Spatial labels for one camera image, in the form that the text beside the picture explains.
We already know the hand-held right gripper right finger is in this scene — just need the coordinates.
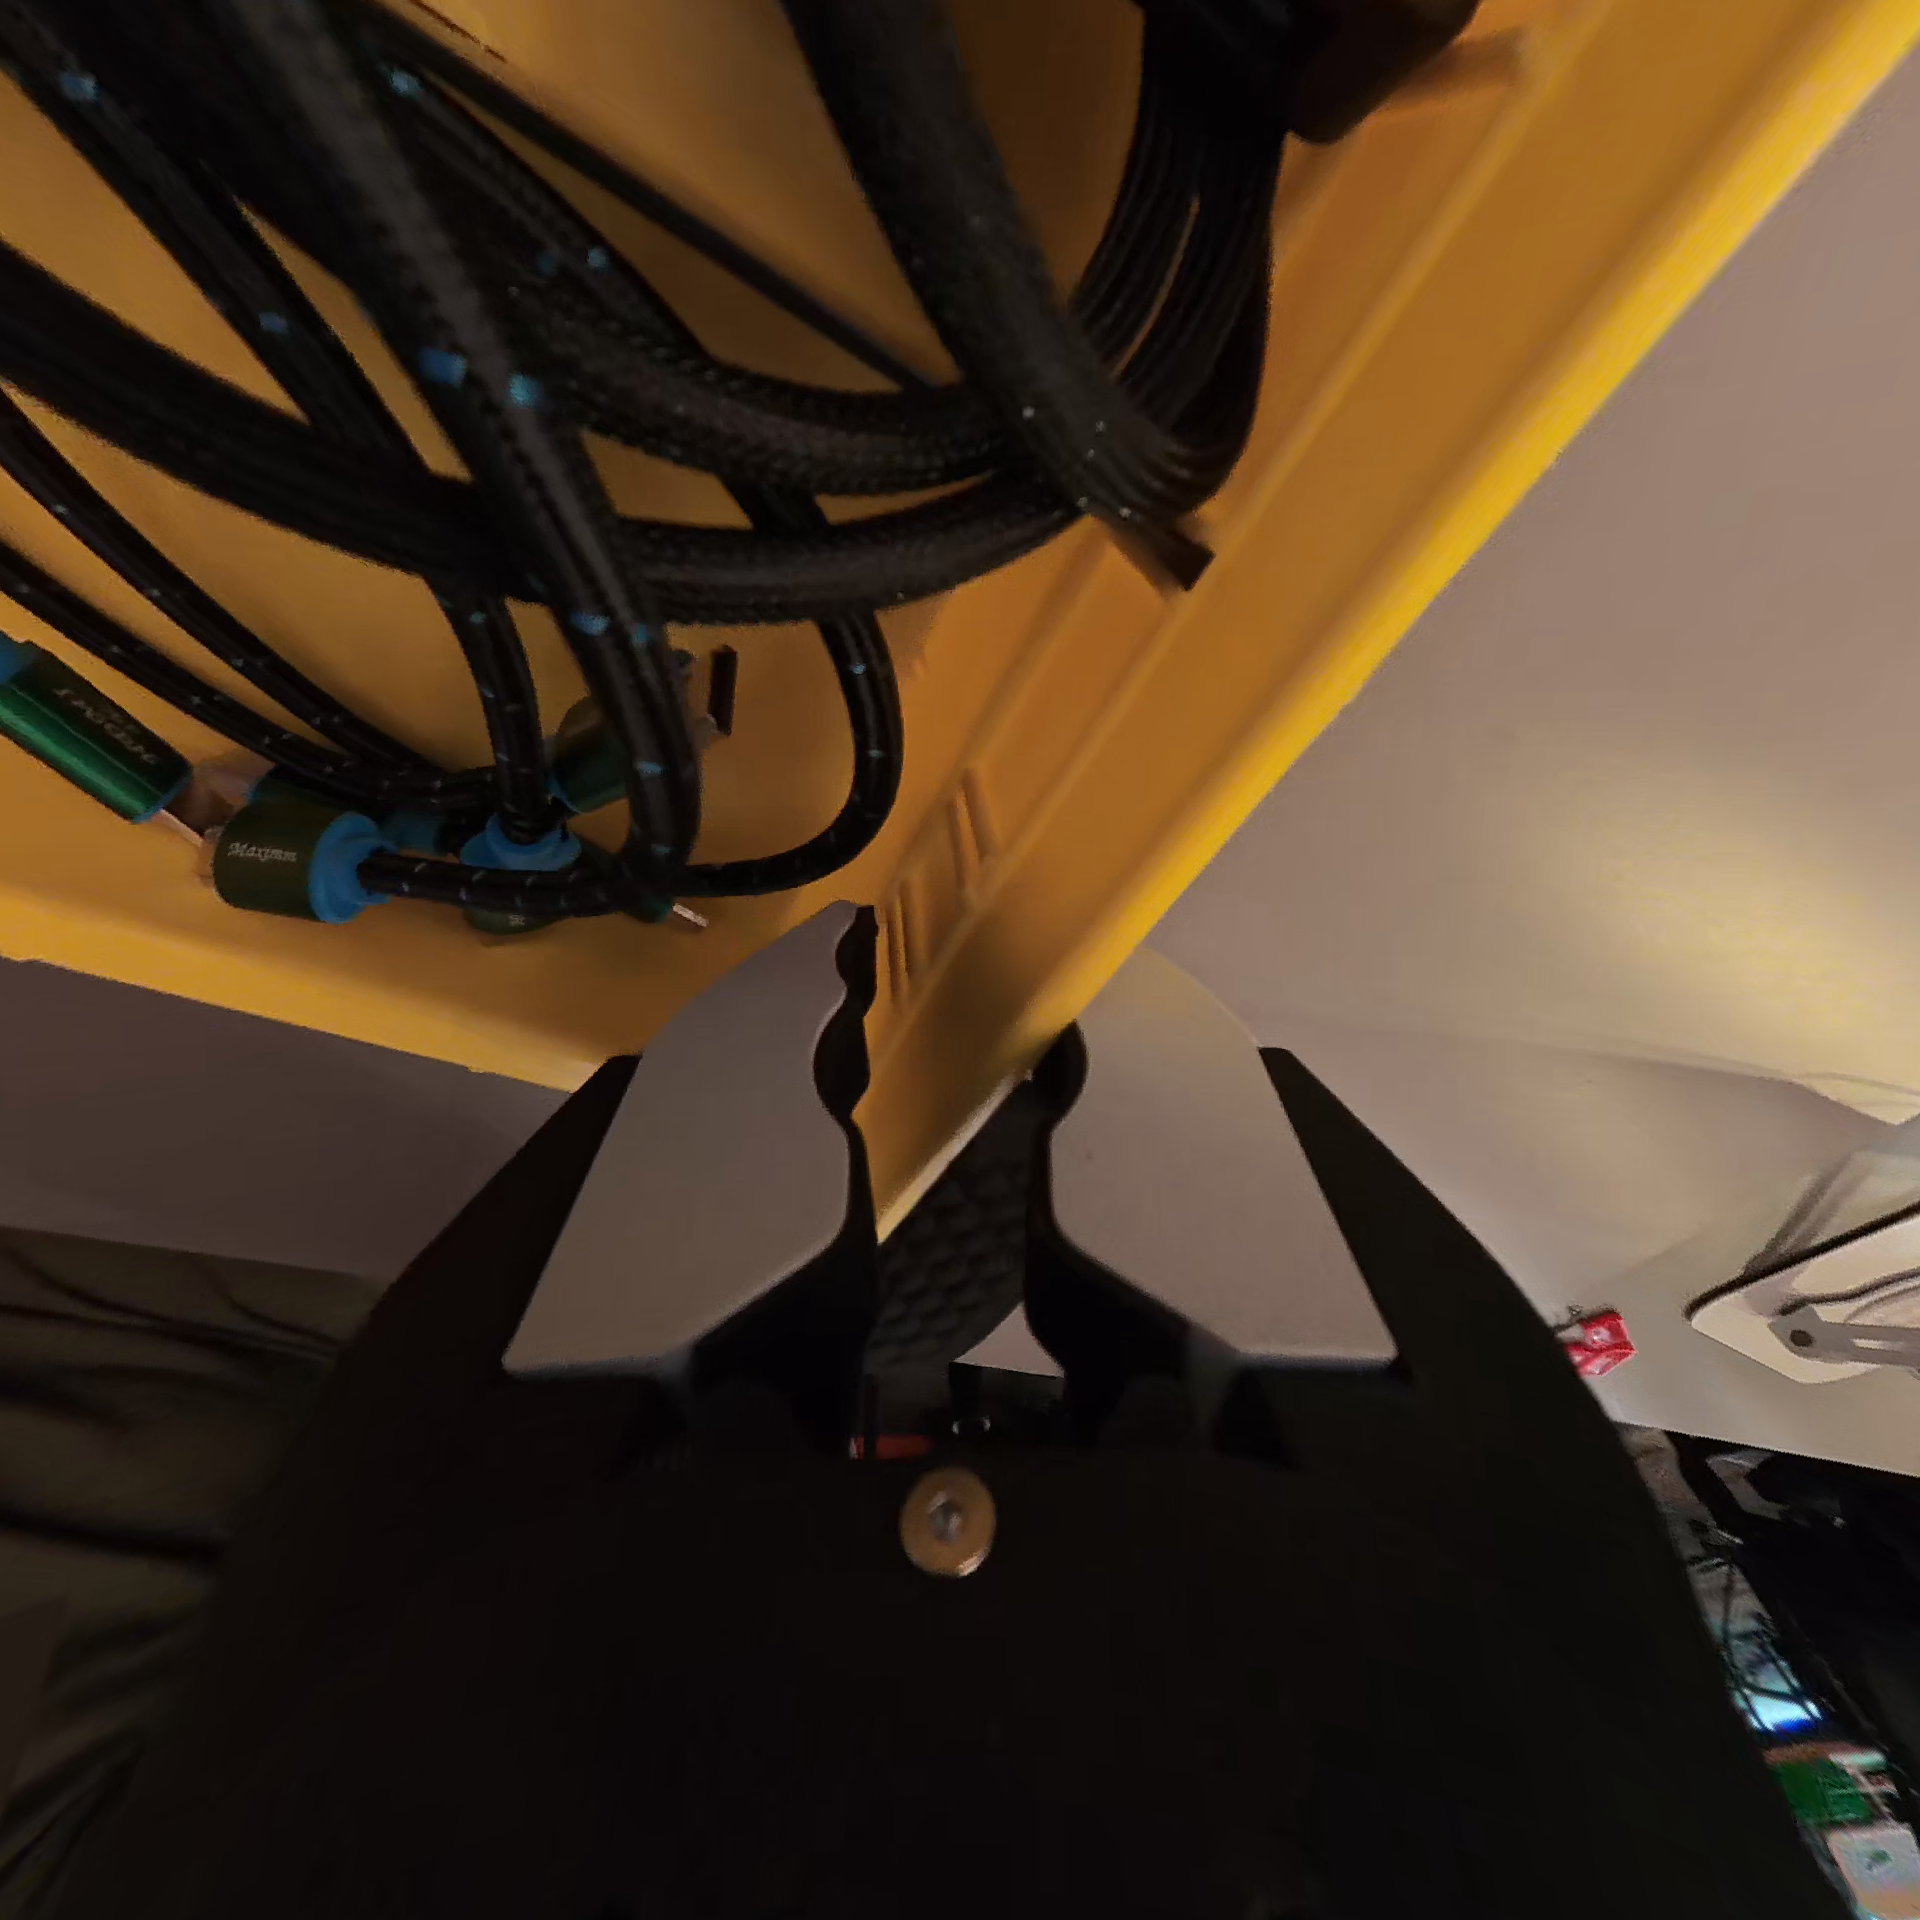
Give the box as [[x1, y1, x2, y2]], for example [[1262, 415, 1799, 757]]
[[1024, 946, 1402, 1406]]

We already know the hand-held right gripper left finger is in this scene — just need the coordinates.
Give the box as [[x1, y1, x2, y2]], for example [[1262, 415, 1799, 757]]
[[499, 905, 886, 1420]]

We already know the yellow plastic bin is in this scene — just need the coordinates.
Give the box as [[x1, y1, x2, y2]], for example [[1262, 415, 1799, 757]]
[[0, 0, 1920, 1246]]

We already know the pile of colourful packets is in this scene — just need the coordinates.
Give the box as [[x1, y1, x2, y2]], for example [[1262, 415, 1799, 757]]
[[1726, 1648, 1920, 1920]]

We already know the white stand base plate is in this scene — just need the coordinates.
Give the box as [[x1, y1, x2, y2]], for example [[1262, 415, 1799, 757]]
[[1688, 1118, 1920, 1385]]

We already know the tangle of black braided cables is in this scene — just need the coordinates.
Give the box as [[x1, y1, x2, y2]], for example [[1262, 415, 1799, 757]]
[[0, 0, 1292, 940]]

